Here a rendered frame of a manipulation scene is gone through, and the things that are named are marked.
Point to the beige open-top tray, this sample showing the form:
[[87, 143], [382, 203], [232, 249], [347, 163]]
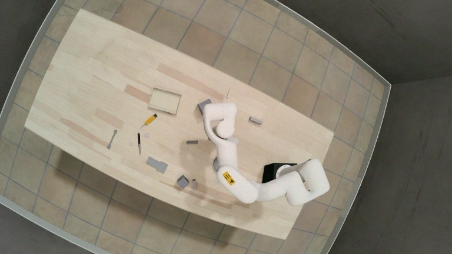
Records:
[[165, 100]]

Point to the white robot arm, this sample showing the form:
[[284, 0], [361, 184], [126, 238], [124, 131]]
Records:
[[289, 179]]

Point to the yellow screwdriver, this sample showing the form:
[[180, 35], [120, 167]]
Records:
[[150, 119]]

